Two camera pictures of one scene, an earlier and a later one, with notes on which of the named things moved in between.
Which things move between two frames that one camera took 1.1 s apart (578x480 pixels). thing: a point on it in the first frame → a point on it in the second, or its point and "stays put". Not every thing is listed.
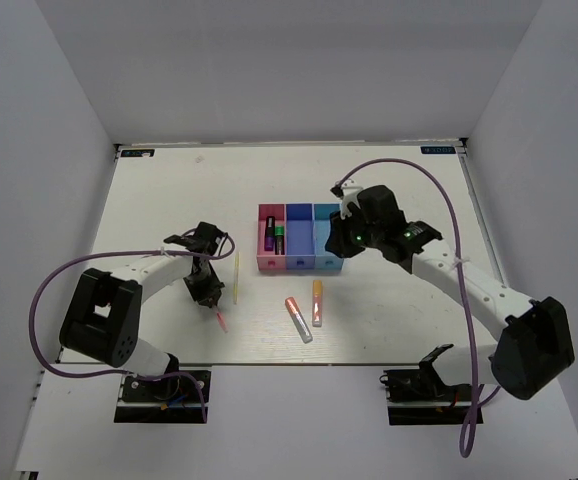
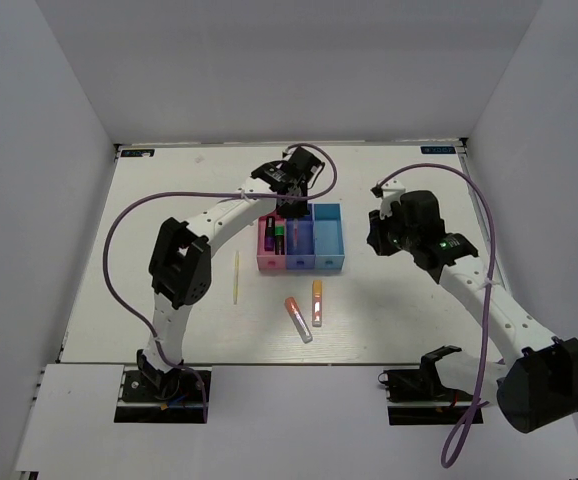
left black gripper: [202, 295] → [298, 212]
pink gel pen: [220, 319] → [295, 232]
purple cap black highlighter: [270, 233] stays put
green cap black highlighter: [279, 240] stays put
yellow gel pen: [236, 277] stays put
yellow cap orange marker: [317, 303] stays put
